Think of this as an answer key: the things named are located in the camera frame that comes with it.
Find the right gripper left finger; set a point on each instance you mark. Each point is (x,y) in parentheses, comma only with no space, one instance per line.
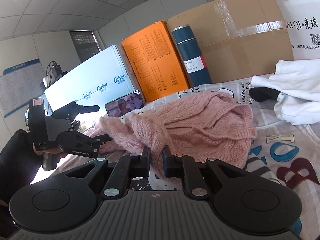
(126,168)

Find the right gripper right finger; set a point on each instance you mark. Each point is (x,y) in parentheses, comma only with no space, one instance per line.
(187,169)

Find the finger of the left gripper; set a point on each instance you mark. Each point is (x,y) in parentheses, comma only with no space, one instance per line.
(76,143)
(75,111)

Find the pink knitted sweater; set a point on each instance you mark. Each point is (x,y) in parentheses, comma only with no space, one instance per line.
(203,125)

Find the person's left hand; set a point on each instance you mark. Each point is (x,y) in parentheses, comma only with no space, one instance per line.
(51,151)

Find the black device on cartons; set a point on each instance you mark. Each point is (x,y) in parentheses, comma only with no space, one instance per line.
(54,71)

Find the light blue Cabau carton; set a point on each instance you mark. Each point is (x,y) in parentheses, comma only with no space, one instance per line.
(99,80)

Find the smartphone with lit screen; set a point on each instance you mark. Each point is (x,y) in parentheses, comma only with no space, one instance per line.
(124,104)

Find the dark window blind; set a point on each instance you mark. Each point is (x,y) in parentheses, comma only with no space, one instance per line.
(85,44)

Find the dark blue vacuum bottle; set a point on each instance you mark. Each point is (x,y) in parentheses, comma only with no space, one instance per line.
(191,55)

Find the orange cardboard box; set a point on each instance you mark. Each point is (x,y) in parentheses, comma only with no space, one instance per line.
(155,61)

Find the black sock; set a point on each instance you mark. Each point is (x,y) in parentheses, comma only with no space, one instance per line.
(262,94)

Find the cartoon print bed sheet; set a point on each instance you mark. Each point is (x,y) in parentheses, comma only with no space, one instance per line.
(281,152)

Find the large brown cardboard box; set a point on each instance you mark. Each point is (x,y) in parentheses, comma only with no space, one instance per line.
(238,38)

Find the white garment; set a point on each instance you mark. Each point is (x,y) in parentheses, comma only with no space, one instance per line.
(297,85)

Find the white paper shopping bag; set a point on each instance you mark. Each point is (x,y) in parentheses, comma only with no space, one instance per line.
(303,23)

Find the wall notice board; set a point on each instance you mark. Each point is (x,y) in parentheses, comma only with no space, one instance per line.
(19,84)

